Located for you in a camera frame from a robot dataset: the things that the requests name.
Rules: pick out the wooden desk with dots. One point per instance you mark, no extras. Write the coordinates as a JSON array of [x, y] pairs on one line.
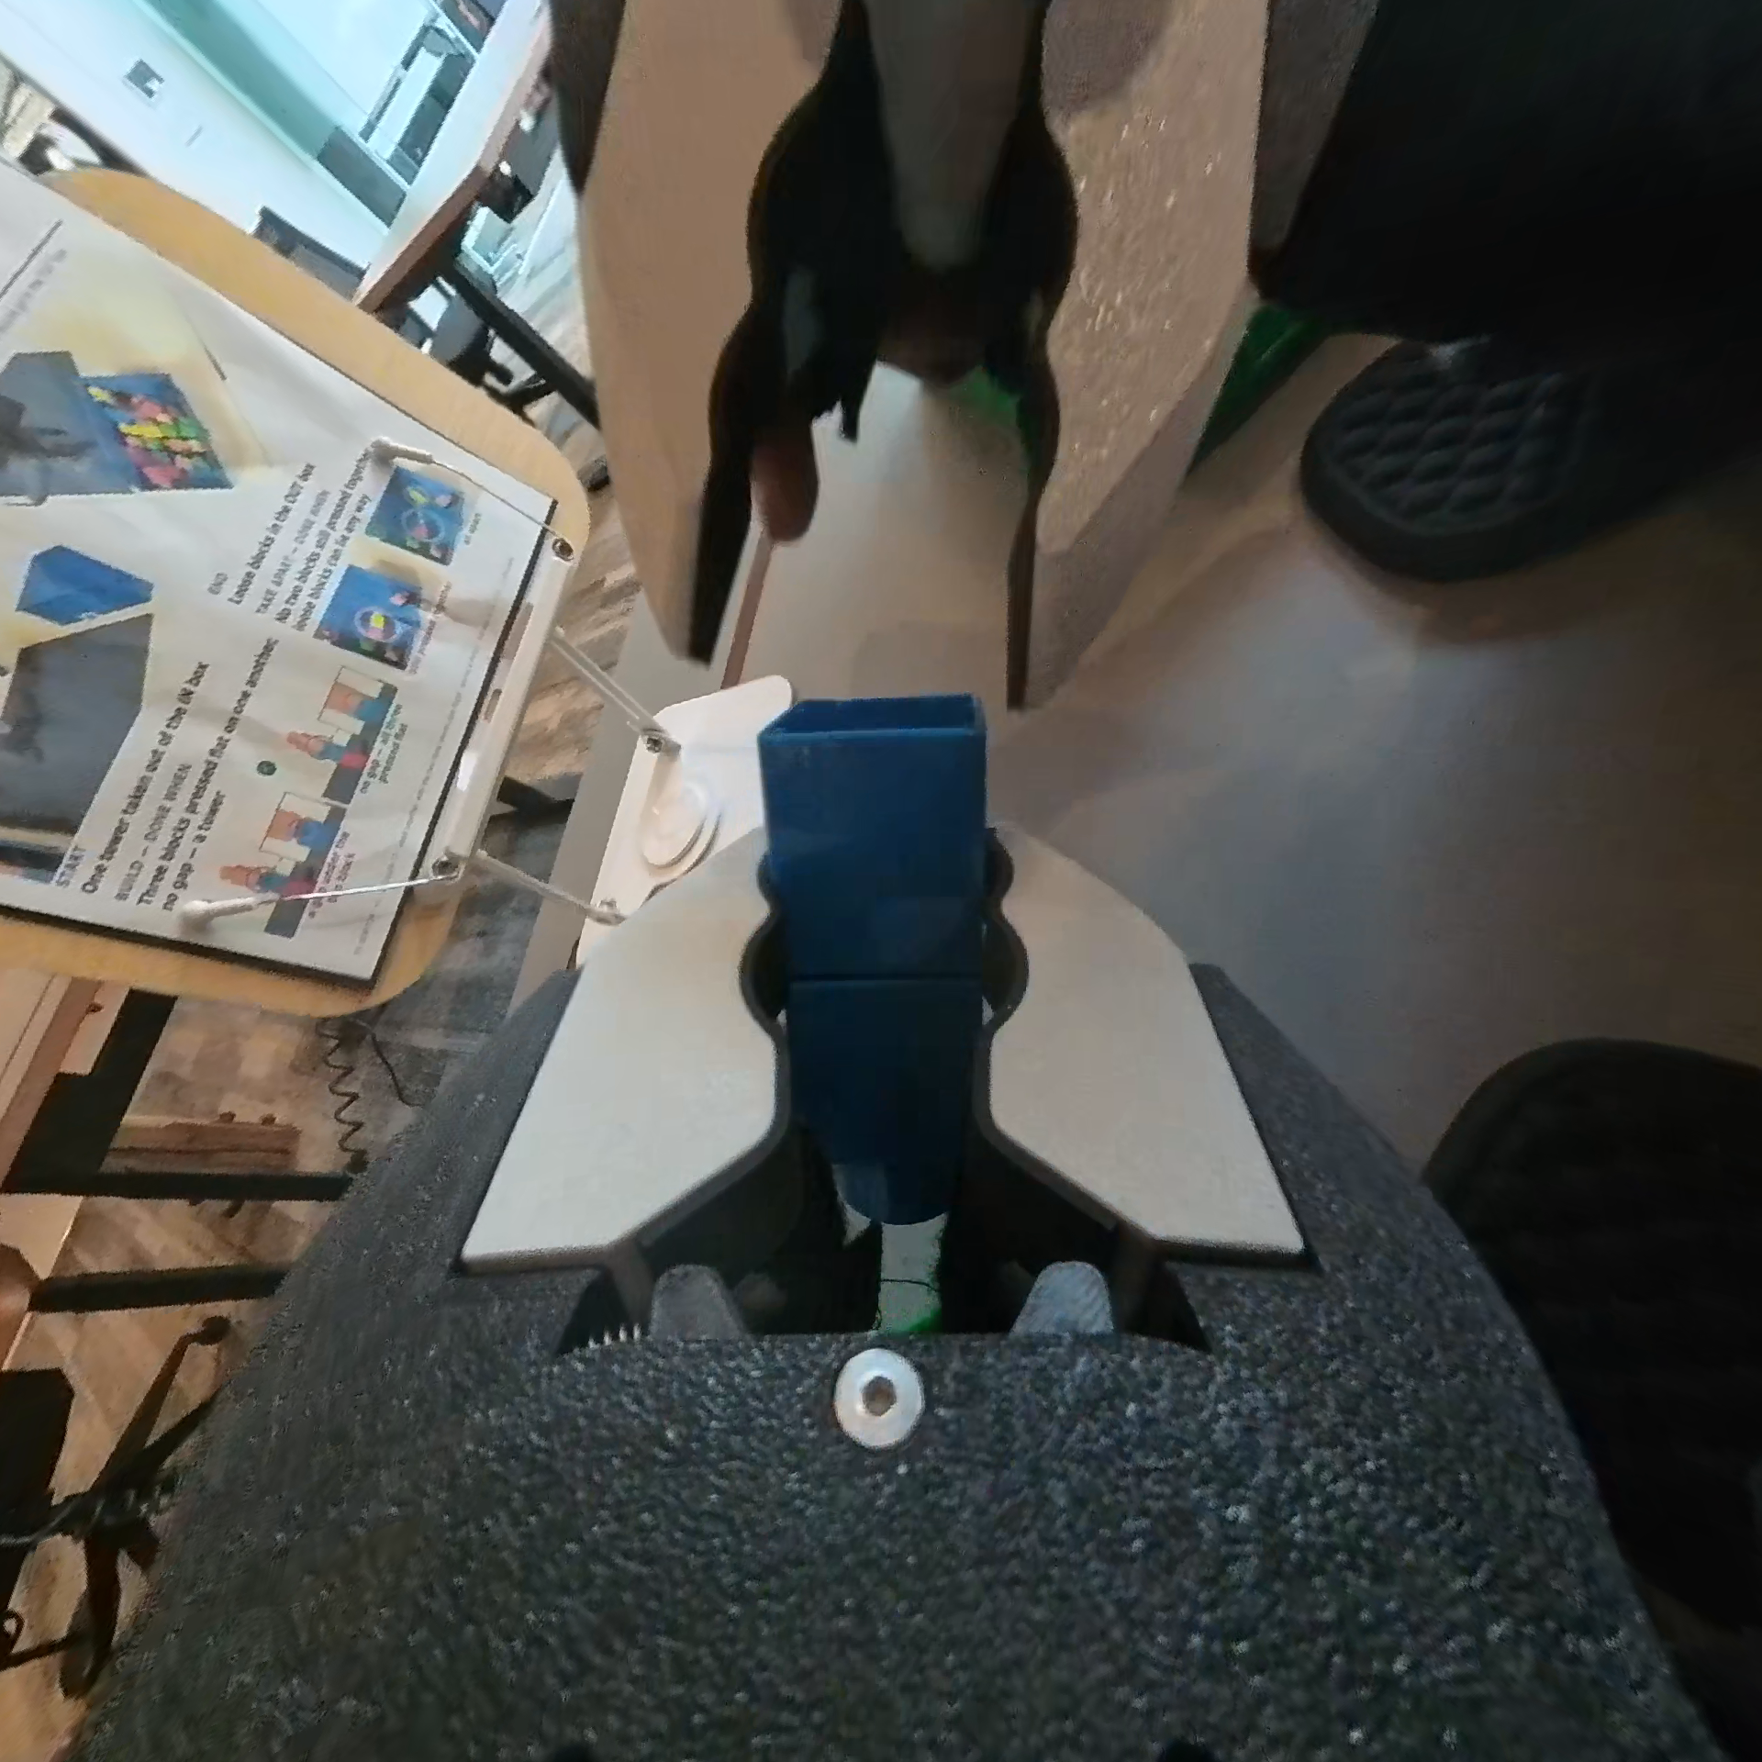
[[40, 1086], [455, 178]]

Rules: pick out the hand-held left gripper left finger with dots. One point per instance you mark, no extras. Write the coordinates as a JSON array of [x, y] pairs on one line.
[[634, 1086]]

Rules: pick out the blue block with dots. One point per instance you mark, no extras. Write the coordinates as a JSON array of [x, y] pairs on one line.
[[876, 854]]

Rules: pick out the person's right hand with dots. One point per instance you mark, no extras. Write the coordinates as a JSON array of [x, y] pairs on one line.
[[788, 481]]

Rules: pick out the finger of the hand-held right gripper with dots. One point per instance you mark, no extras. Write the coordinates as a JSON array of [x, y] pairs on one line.
[[662, 276], [1143, 344]]

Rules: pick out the black round pad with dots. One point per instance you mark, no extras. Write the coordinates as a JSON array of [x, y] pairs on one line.
[[1625, 1307]]

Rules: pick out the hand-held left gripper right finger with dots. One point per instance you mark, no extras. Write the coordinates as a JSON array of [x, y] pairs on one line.
[[1156, 1102]]

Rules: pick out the black office chair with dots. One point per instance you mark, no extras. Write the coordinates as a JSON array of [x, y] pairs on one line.
[[111, 1500]]

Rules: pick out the black quilted wrist pad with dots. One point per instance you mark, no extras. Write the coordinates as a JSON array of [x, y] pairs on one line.
[[1488, 461]]

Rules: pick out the white poster stand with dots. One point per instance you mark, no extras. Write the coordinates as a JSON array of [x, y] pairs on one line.
[[688, 797]]

